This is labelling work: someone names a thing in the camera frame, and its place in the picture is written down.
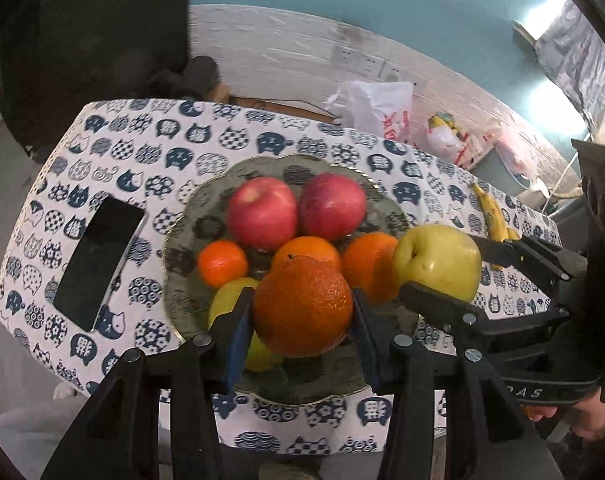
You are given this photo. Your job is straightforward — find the black round bag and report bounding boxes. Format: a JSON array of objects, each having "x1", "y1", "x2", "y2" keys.
[{"x1": 180, "y1": 56, "x2": 222, "y2": 98}]

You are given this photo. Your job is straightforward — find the dark cloth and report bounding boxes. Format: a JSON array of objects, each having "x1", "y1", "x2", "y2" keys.
[{"x1": 0, "y1": 0, "x2": 193, "y2": 153}]

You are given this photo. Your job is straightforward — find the grey cloth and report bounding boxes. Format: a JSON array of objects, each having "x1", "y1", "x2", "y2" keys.
[{"x1": 0, "y1": 385, "x2": 83, "y2": 480}]

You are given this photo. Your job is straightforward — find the colourful plastic bag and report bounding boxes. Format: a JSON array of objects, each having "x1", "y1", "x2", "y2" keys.
[{"x1": 427, "y1": 112, "x2": 501, "y2": 171}]

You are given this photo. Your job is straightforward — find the red apple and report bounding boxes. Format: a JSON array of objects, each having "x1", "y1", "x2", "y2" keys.
[
  {"x1": 298, "y1": 172, "x2": 367, "y2": 242},
  {"x1": 226, "y1": 176, "x2": 299, "y2": 252}
]

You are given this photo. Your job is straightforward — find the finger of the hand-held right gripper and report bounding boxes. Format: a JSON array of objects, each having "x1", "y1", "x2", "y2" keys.
[
  {"x1": 400, "y1": 282, "x2": 571, "y2": 338},
  {"x1": 475, "y1": 234, "x2": 589, "y2": 288}
]

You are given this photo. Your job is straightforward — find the long yellow banana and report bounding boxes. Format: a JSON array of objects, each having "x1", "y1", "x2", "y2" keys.
[{"x1": 470, "y1": 182, "x2": 509, "y2": 243}]

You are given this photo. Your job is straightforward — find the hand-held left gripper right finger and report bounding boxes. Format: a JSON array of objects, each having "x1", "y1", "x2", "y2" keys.
[{"x1": 351, "y1": 287, "x2": 566, "y2": 480}]

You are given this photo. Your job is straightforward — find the green glass plate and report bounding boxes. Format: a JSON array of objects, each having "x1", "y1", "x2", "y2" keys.
[{"x1": 162, "y1": 154, "x2": 423, "y2": 406}]

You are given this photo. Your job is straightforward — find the white cable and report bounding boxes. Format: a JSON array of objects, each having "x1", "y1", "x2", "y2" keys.
[{"x1": 543, "y1": 152, "x2": 581, "y2": 211}]

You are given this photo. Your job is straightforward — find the pink plastic bag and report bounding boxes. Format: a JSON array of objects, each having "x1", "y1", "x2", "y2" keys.
[{"x1": 495, "y1": 125, "x2": 539, "y2": 183}]

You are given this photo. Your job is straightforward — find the black smartphone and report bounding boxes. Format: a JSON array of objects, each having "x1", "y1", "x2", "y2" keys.
[{"x1": 52, "y1": 195, "x2": 147, "y2": 333}]

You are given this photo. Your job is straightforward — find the large orange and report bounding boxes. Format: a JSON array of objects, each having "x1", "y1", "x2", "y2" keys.
[{"x1": 252, "y1": 255, "x2": 354, "y2": 358}]

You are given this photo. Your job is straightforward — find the silver curtain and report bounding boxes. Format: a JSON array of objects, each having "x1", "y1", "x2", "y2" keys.
[{"x1": 533, "y1": 0, "x2": 605, "y2": 143}]

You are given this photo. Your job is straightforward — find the white plastic bag red print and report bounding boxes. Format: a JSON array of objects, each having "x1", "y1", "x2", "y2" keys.
[{"x1": 323, "y1": 80, "x2": 416, "y2": 147}]

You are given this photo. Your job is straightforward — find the small tangerine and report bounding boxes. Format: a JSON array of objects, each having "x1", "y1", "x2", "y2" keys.
[{"x1": 197, "y1": 240, "x2": 249, "y2": 288}]

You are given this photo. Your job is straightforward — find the grey bin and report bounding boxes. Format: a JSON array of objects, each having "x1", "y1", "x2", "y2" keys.
[{"x1": 475, "y1": 147, "x2": 538, "y2": 196}]

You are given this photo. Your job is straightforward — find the yellow-green apple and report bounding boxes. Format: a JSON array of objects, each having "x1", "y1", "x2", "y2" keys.
[
  {"x1": 393, "y1": 224, "x2": 483, "y2": 303},
  {"x1": 207, "y1": 277, "x2": 286, "y2": 373}
]

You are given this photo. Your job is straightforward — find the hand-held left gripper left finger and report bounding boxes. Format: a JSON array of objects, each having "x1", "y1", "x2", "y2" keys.
[{"x1": 41, "y1": 287, "x2": 256, "y2": 480}]

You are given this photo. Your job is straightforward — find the person's right hand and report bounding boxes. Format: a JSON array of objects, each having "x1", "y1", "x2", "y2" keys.
[{"x1": 525, "y1": 390, "x2": 605, "y2": 441}]

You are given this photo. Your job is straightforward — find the cat print tablecloth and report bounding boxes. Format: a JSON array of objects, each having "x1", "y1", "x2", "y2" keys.
[{"x1": 0, "y1": 99, "x2": 563, "y2": 456}]

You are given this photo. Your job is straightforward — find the brown cardboard box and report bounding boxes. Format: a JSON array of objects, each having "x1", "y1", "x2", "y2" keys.
[{"x1": 215, "y1": 85, "x2": 341, "y2": 123}]

